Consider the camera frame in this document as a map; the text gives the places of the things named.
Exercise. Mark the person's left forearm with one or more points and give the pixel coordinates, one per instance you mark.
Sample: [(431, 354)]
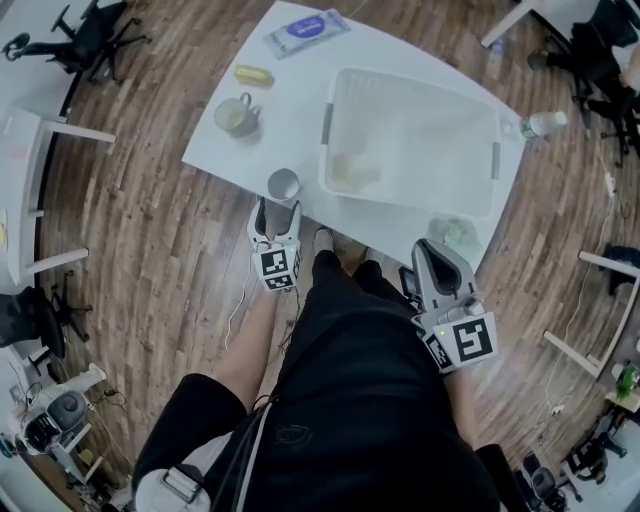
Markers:
[(250, 345)]

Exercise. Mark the grey metal cup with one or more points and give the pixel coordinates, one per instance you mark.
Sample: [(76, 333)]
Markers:
[(283, 184)]

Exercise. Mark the person's left shoe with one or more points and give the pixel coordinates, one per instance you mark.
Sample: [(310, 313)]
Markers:
[(325, 239)]

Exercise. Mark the white plastic basket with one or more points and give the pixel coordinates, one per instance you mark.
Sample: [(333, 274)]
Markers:
[(415, 135)]

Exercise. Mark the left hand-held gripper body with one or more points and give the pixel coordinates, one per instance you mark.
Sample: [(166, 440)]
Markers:
[(277, 265)]

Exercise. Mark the wipes packet with blue label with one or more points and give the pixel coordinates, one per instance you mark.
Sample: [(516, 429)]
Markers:
[(306, 32)]

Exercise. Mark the person's right forearm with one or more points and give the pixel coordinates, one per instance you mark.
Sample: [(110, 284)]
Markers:
[(459, 405)]

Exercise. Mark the yellowish cup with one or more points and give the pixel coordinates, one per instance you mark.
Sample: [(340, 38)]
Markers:
[(352, 170)]

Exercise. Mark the clear plastic bottle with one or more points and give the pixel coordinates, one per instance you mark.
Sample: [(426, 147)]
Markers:
[(545, 124)]

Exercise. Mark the dark bag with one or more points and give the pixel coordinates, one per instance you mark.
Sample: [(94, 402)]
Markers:
[(620, 260)]

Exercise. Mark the white table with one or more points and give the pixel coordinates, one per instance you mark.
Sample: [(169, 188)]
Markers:
[(290, 135)]

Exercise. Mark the black office chair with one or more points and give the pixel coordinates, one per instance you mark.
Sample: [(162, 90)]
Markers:
[(45, 320), (595, 75), (85, 35), (575, 470)]

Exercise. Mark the white side desk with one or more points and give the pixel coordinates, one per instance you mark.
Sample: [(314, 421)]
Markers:
[(25, 165)]

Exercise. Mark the white power strip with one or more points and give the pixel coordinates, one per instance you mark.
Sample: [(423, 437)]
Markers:
[(556, 409), (610, 182)]

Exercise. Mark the green plant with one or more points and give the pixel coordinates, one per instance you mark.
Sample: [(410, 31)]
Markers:
[(630, 380)]

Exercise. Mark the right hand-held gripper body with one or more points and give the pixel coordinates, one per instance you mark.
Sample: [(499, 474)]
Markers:
[(467, 340)]

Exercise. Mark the white and grey machine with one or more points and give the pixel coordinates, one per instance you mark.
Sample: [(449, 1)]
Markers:
[(57, 417)]

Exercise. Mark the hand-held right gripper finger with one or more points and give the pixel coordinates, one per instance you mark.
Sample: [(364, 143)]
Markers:
[(425, 275), (462, 275)]

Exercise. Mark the white waist pouch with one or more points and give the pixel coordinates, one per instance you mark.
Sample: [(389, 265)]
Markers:
[(170, 487)]

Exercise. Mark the person's black clothing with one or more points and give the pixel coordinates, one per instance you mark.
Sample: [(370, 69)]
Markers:
[(360, 400)]

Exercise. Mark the pale green crumpled cloth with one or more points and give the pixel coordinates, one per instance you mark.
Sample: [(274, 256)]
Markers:
[(455, 235)]

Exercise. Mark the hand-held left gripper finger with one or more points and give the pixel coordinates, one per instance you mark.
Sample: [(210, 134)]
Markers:
[(296, 222), (257, 222)]

